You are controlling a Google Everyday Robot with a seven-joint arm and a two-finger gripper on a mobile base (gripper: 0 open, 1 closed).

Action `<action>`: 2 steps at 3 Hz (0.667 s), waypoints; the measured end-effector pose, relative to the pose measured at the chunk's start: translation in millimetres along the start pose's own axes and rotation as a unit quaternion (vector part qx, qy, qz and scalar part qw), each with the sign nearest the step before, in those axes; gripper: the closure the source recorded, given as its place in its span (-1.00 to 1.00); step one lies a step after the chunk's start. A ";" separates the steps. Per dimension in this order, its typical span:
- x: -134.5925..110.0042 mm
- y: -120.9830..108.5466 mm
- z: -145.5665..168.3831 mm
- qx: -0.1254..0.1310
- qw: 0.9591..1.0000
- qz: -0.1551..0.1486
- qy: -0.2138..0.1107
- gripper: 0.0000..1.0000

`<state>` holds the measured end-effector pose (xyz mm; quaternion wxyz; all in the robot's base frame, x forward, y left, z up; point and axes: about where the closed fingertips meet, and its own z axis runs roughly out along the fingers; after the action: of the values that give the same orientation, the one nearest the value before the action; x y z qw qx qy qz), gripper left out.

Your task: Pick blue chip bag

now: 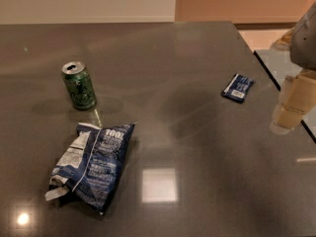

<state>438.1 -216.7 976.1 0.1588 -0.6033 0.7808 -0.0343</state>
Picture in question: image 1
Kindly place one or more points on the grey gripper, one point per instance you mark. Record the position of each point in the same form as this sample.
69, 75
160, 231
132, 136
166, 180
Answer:
304, 46

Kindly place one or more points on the green soda can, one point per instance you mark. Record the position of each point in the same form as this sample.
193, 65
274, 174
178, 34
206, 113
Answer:
78, 83

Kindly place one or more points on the small blue snack packet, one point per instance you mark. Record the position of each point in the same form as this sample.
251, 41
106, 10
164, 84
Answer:
237, 88

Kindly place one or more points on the blue chip bag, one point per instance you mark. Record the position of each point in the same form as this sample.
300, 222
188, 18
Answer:
91, 166

